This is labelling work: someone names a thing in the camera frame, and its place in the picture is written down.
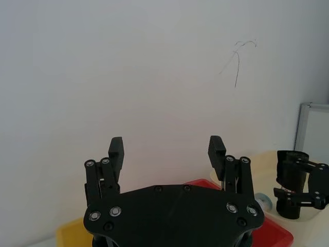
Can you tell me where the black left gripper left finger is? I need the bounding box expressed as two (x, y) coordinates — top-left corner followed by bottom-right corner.
(84, 137), (126, 207)

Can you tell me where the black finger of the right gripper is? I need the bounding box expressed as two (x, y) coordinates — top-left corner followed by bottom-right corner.
(294, 157), (329, 181)
(273, 172), (329, 210)

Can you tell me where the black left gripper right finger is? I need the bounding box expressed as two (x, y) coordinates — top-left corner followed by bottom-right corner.
(207, 135), (255, 199)

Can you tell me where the black cylinder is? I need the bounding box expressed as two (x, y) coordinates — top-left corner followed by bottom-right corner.
(276, 150), (310, 220)

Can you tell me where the silver tape roll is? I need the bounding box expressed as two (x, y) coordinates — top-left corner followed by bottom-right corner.
(255, 192), (273, 212)

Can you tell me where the cream plastic bin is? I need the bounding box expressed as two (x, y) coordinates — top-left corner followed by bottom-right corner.
(209, 150), (329, 247)

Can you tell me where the red plastic bin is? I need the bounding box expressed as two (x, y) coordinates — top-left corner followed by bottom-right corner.
(184, 178), (294, 247)

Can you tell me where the yellow plastic bin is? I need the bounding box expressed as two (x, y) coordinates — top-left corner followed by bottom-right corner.
(56, 217), (94, 247)

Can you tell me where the white board with silver frame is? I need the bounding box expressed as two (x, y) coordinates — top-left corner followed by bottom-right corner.
(294, 102), (329, 165)

